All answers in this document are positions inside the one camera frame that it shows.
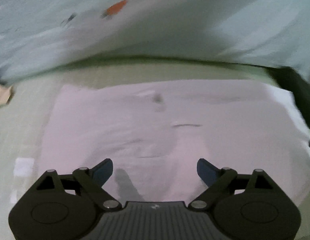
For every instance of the carrot-printed light blue sheet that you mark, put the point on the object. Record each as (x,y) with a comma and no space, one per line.
(155,25)

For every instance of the dark green cloth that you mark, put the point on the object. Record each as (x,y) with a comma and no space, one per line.
(297,90)

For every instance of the white garment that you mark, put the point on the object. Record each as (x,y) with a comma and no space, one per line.
(170,120)

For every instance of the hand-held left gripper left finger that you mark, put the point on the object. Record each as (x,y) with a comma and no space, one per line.
(103,171)

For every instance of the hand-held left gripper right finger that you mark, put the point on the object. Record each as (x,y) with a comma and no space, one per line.
(206,171)

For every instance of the beige cloth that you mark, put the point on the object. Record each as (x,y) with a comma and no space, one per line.
(2,96)

